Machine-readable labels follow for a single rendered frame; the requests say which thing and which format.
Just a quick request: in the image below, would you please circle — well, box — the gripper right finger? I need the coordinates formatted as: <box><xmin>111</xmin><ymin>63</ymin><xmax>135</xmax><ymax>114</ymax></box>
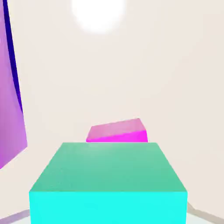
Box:
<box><xmin>186</xmin><ymin>202</ymin><xmax>224</xmax><ymax>224</ymax></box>

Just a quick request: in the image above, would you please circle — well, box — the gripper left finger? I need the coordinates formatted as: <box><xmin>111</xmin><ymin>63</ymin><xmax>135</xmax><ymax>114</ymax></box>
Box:
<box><xmin>0</xmin><ymin>209</ymin><xmax>31</xmax><ymax>224</ymax></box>

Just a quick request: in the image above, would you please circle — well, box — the small cyan cube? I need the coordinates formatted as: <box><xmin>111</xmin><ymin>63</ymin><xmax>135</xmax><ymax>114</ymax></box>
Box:
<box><xmin>28</xmin><ymin>142</ymin><xmax>188</xmax><ymax>224</ymax></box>

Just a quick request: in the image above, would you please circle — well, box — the small magenta cube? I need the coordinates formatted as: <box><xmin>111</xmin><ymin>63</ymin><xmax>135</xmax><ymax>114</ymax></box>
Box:
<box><xmin>86</xmin><ymin>118</ymin><xmax>149</xmax><ymax>143</ymax></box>

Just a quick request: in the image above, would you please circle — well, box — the large purple box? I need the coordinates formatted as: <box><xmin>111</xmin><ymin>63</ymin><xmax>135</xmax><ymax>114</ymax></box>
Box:
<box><xmin>0</xmin><ymin>0</ymin><xmax>28</xmax><ymax>170</ymax></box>

